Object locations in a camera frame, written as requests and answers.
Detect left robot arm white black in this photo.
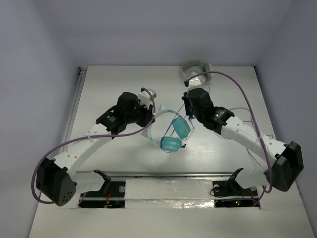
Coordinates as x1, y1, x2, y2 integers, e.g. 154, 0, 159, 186
31, 88, 156, 207

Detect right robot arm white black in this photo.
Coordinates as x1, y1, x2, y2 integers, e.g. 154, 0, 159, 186
182, 88, 304, 195

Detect teal cat-ear headphones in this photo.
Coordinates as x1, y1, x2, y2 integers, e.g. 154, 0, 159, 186
141, 105, 195, 153

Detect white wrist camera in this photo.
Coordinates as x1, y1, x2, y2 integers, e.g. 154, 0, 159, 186
138, 88, 157, 108
184, 75, 206, 92

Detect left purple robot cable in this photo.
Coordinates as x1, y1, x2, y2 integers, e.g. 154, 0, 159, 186
31, 87, 157, 205

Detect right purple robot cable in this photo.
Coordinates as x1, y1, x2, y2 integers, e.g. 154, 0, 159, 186
184, 71, 274, 208

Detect grey white headphones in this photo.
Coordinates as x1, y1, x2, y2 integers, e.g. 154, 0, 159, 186
180, 59, 211, 81

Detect grey headphone cable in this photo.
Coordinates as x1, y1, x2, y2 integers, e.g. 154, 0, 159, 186
205, 83, 274, 169

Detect white foam cover panel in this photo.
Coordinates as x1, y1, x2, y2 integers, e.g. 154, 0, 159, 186
124, 178, 214, 209

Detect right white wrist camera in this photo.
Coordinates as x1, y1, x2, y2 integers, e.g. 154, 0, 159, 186
184, 75, 206, 92

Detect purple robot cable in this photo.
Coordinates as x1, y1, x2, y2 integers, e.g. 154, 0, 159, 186
184, 71, 274, 208
31, 87, 157, 205

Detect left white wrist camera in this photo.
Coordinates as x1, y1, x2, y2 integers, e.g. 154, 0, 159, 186
138, 88, 157, 108

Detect left aluminium side rail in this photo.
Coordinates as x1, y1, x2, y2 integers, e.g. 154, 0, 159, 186
62, 67, 88, 143

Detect thin blue headphone cable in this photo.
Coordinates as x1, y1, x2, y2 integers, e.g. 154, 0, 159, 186
160, 103, 196, 153

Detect aluminium mounting rail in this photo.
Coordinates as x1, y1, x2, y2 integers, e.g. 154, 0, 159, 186
74, 170, 248, 179

